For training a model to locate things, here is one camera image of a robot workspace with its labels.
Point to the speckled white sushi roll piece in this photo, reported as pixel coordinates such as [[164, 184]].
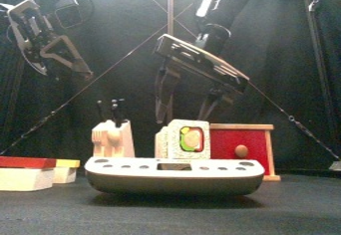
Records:
[[189, 139]]

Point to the red topped white sushi block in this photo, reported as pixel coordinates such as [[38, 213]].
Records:
[[25, 174]]

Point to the white frame foot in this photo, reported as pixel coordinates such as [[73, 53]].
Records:
[[336, 166]]

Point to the cream wooden castle block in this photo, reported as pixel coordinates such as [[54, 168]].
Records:
[[113, 139]]

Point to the vertical metal frame pole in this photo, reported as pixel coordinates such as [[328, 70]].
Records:
[[170, 10]]

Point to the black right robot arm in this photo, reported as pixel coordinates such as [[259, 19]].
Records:
[[231, 3]]

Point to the yellow topped white sushi block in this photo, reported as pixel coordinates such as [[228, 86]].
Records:
[[67, 171]]

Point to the red wooden drawer box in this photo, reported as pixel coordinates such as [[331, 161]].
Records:
[[240, 146]]

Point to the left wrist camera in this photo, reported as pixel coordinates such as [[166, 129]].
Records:
[[71, 13]]

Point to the dark side frame post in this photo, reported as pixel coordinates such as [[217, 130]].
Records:
[[321, 89]]

